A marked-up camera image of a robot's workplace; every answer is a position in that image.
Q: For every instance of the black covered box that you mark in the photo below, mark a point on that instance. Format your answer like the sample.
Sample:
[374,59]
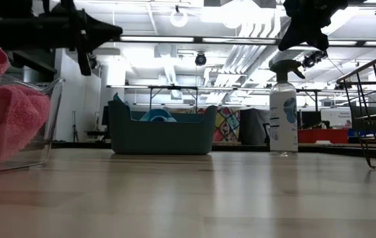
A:
[253,127]

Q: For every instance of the black ceiling spotlight cluster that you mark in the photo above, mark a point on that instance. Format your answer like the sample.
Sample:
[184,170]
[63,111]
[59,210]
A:
[313,57]

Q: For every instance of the white printed sign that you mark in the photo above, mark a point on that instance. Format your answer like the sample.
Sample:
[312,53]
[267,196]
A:
[336,117]

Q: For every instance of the black-framed background table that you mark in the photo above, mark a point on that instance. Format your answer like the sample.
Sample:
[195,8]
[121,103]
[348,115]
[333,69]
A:
[174,87]

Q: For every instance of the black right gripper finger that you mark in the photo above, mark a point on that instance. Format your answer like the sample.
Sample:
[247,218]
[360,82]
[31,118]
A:
[318,39]
[292,38]

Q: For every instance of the clear plastic bin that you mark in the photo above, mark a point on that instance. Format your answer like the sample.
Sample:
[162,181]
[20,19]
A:
[47,125]

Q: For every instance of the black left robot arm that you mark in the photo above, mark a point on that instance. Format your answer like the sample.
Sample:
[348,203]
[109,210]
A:
[32,61]

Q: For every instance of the teal microfiber towel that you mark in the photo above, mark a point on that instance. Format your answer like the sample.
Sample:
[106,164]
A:
[158,115]

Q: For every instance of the colourful patchwork quilt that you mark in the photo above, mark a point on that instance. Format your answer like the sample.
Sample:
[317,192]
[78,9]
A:
[227,125]

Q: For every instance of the black monitor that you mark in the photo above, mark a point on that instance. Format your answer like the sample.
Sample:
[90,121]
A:
[105,115]

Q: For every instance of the dark teal plastic basket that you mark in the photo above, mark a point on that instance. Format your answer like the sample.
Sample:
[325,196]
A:
[161,139]

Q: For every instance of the white spray bottle black trigger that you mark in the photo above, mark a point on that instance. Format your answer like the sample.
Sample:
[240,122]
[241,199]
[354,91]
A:
[282,115]

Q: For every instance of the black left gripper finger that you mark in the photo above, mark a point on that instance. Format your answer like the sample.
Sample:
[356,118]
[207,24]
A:
[103,30]

